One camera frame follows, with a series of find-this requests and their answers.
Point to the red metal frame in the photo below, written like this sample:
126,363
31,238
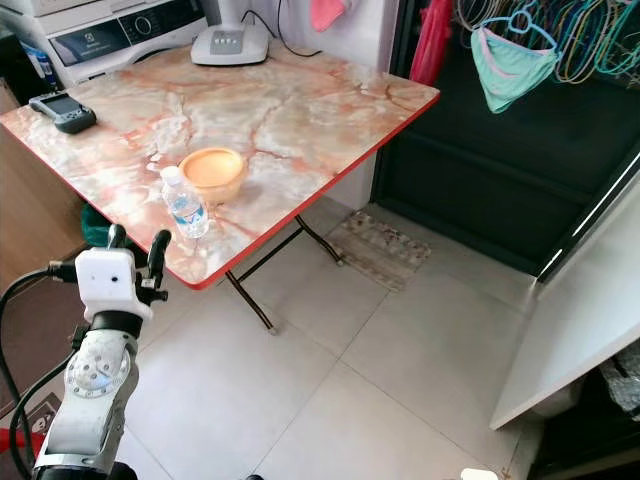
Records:
6,450

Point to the blue plastic clothes hanger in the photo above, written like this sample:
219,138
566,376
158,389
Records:
523,20

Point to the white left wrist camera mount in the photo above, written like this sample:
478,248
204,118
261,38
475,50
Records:
107,282

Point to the patterned beige doormat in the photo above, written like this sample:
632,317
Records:
380,245

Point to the white washing machine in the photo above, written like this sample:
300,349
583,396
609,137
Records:
120,40

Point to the grey handheld device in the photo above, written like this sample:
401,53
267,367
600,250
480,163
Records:
63,110

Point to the green plastic basket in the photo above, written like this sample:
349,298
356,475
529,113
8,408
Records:
95,228

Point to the red hanging cloth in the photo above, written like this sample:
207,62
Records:
432,40

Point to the white fan base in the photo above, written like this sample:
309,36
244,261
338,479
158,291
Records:
230,42

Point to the brown patterned rug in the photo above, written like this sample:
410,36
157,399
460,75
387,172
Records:
30,340

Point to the clear plastic water bottle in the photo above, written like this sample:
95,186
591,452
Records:
185,205

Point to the colourful clothes hangers bunch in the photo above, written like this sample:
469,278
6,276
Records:
595,40

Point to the green underwear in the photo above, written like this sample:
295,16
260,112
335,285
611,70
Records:
515,70

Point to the marble-pattern folding table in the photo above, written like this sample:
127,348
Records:
310,110

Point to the crumpled white plastic bag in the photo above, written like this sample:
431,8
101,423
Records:
622,380

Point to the orange plastic bowl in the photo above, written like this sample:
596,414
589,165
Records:
212,172

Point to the pink hanging cloth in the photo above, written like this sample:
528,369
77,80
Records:
328,12

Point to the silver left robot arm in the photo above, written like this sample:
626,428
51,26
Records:
95,375

